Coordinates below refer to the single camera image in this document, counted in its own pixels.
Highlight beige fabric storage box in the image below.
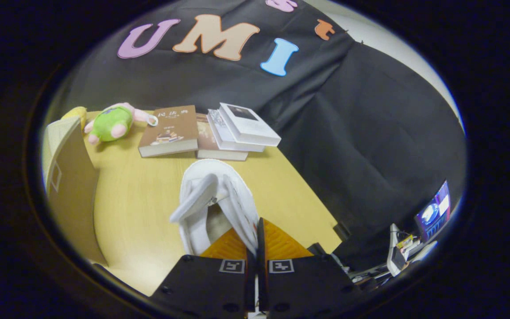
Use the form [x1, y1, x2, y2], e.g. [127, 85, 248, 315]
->
[42, 116, 108, 267]

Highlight yellow plush toy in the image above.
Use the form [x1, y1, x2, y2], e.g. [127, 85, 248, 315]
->
[62, 106, 88, 119]

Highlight black backdrop cloth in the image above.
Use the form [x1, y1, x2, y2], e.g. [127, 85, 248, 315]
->
[45, 0, 466, 271]

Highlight white book with dark photo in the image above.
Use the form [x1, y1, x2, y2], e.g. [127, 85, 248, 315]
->
[218, 102, 282, 147]

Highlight plain white book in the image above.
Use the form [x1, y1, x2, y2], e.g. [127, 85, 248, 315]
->
[206, 109, 265, 153]

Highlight brown book under stack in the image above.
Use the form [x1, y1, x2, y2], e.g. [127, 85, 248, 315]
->
[196, 113, 249, 161]

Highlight green plush toy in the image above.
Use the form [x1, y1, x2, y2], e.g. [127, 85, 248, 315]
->
[84, 102, 159, 145]

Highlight white canvas shoe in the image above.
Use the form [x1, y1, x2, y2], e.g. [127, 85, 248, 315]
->
[169, 159, 260, 257]

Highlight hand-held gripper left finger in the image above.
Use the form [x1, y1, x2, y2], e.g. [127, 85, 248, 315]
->
[151, 227, 255, 319]

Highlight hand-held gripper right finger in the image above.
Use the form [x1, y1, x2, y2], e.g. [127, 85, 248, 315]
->
[257, 217, 362, 319]

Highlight laptop screen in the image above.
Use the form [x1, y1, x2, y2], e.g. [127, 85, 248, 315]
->
[414, 179, 452, 243]

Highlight brown illustrated book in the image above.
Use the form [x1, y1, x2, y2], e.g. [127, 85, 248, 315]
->
[138, 105, 199, 158]

